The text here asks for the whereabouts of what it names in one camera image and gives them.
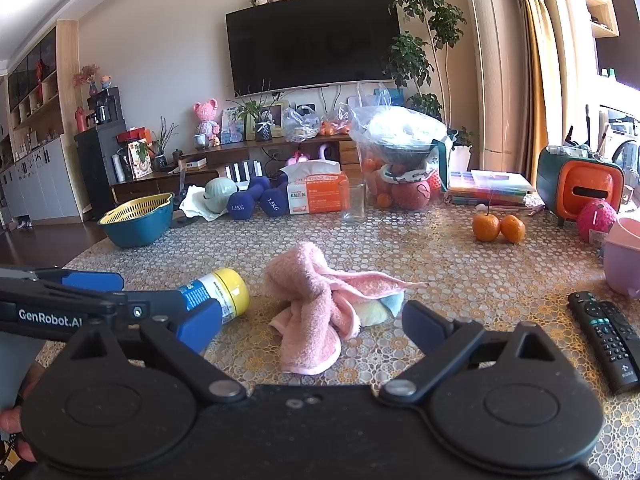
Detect orange with stem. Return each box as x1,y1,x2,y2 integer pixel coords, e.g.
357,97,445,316
472,204,502,242

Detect plastic bag of oranges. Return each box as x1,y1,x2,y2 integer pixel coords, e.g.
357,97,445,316
319,102,355,138

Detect pink towel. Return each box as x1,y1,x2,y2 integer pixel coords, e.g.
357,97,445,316
263,241,430,376

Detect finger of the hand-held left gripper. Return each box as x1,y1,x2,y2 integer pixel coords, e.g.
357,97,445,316
0,284,190,336
0,266,125,293

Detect printed gift bag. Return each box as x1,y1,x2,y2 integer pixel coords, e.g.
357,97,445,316
127,140,154,179

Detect wooden wall shelf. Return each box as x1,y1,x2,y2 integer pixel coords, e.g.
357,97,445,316
7,24,67,137

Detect plant in white pot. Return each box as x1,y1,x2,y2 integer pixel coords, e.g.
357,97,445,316
439,126,475,174

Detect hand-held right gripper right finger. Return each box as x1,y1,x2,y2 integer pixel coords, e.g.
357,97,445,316
379,299,568,405

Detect stack of colourful books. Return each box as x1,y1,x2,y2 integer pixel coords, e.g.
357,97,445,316
446,169,537,207

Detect yellow curtain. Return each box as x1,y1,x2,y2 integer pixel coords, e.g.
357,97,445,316
519,0,568,153

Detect small potted plant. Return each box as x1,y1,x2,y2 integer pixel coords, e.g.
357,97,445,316
234,79,283,142

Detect pink flower vase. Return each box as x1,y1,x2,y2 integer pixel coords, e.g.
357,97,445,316
73,64,101,99

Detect orange tissue box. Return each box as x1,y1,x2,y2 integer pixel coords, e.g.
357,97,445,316
279,159,351,215

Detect white grey cabinets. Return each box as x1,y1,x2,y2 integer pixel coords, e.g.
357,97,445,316
0,135,84,223

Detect wooden TV cabinet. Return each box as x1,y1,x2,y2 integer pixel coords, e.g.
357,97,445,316
111,132,362,202

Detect blue photo print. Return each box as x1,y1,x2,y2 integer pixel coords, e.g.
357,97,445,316
221,107,246,145

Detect clear glass cup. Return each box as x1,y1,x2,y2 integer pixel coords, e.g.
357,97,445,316
341,183,369,225

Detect white cloth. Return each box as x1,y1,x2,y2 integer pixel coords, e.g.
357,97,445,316
178,185,232,222

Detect black coffee machine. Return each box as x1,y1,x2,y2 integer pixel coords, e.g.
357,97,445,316
87,87,121,127

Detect washing machine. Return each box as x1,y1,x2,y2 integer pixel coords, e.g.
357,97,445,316
599,105,640,178

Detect white standing air conditioner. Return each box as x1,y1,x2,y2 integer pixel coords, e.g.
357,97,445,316
461,0,552,183

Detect black remote control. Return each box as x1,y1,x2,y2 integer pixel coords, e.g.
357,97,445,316
599,301,640,358
567,291,640,395

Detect black television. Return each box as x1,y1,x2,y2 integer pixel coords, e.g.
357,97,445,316
225,0,403,97

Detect person's left hand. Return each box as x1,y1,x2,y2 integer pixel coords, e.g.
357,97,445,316
0,360,47,464

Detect pale green round bowl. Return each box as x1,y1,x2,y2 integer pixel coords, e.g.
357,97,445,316
204,177,240,214

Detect tall potted tree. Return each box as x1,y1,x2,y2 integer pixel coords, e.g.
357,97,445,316
384,0,469,128

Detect pink plush bear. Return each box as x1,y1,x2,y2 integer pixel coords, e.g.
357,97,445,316
193,99,221,147

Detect yellow photo frame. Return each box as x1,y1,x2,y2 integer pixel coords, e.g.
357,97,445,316
245,101,289,141

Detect pale yellow blue cloth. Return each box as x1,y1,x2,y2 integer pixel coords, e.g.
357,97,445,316
357,292,404,329

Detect blue dumbbell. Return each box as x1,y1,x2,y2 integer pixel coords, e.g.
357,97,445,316
259,184,291,219
227,176,271,220

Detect vase with twigs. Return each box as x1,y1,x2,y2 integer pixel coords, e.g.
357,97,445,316
149,116,178,172

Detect yellow-capped blue label bottle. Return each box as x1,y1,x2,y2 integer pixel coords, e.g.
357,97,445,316
180,268,251,329

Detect yellow and blue colander bowl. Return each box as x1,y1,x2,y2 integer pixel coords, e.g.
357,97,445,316
97,192,175,248

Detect black cabinet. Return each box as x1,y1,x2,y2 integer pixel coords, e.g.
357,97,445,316
74,119,129,222

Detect pink plastic bin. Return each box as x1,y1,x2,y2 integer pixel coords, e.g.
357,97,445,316
603,216,640,298

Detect white router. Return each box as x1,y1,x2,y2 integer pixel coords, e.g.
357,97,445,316
224,159,264,182

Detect pink textured ball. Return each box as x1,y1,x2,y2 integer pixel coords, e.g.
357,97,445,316
576,199,619,244

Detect clear plastic bag of fruit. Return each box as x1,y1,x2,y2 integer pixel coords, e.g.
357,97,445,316
349,82,450,212

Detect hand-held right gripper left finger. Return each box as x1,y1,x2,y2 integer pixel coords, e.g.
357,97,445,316
65,304,247,404

